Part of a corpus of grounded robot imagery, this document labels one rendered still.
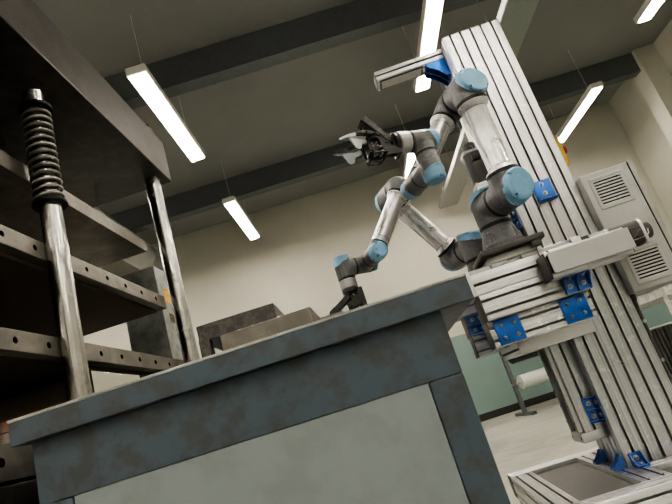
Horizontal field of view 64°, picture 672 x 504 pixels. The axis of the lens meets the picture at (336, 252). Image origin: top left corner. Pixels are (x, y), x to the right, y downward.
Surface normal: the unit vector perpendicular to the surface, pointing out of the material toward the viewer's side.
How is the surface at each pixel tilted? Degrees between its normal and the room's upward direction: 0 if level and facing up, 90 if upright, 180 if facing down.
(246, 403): 90
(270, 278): 90
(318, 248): 90
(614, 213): 90
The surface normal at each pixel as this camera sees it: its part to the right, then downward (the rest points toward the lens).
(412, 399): -0.11, -0.26
